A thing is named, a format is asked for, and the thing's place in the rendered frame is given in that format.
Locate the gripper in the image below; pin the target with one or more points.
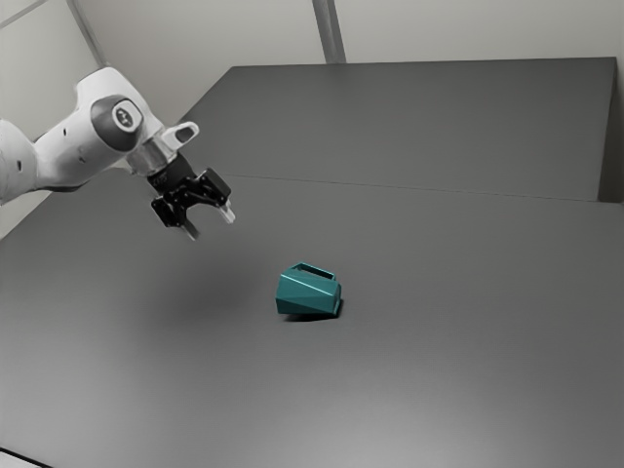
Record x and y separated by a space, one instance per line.
173 180

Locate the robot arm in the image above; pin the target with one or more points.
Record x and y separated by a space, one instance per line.
73 141

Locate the teal faceted mug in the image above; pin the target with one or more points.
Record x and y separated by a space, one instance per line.
306 294

